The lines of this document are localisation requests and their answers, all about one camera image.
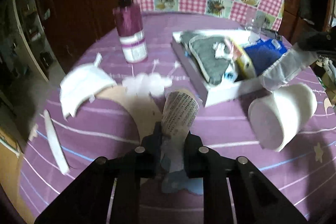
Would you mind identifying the blue plastic package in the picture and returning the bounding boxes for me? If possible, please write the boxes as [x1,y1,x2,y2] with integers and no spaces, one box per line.
[244,39,287,76]

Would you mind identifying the purple striped tablecloth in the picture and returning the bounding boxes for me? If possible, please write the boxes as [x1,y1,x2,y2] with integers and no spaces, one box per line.
[19,13,335,220]

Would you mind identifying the white shallow cardboard box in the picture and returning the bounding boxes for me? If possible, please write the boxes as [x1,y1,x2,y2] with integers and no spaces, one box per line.
[171,28,297,108]

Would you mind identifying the white paper strip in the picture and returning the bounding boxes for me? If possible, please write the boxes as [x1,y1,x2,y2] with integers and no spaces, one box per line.
[43,110,70,175]

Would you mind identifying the clear drinking glass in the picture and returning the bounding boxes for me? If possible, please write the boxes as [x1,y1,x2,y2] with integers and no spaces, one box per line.
[245,9,265,34]

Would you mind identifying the dark wooden cabinet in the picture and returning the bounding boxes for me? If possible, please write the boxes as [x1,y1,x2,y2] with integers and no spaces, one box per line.
[43,0,134,75]

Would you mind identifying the grey plaid slipper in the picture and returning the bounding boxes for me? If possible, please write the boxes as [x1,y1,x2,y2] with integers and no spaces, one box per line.
[180,31,198,51]
[189,35,238,86]

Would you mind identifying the white face mask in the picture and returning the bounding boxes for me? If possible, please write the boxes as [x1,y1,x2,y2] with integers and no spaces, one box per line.
[59,53,117,119]

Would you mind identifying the purple spray bottle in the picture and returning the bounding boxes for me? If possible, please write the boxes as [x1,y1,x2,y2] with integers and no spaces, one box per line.
[113,0,147,64]

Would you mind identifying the yellow printed card pack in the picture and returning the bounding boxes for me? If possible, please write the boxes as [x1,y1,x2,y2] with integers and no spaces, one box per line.
[231,42,257,79]

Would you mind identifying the white paper towel roll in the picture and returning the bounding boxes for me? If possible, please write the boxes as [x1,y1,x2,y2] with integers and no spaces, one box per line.
[248,83,317,152]

